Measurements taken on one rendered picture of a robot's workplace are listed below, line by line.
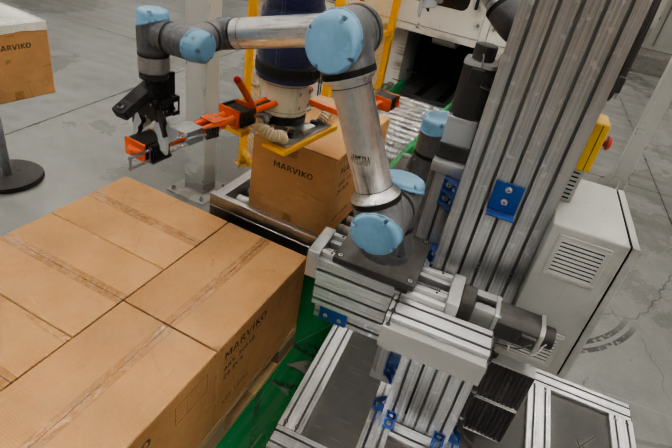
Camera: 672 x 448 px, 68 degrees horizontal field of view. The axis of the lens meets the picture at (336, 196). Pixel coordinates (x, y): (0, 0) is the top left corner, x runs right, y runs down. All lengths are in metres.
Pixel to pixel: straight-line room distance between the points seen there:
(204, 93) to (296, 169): 1.17
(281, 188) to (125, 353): 0.91
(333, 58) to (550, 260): 0.77
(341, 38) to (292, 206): 1.29
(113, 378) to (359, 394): 0.92
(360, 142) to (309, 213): 1.13
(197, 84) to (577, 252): 2.34
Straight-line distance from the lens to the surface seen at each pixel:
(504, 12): 1.51
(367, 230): 1.10
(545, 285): 1.44
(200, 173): 3.33
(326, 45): 0.99
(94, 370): 1.69
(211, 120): 1.54
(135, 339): 1.75
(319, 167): 2.02
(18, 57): 3.16
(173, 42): 1.23
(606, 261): 1.39
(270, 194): 2.21
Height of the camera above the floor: 1.83
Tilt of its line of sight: 31 degrees down
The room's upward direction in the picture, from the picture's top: 11 degrees clockwise
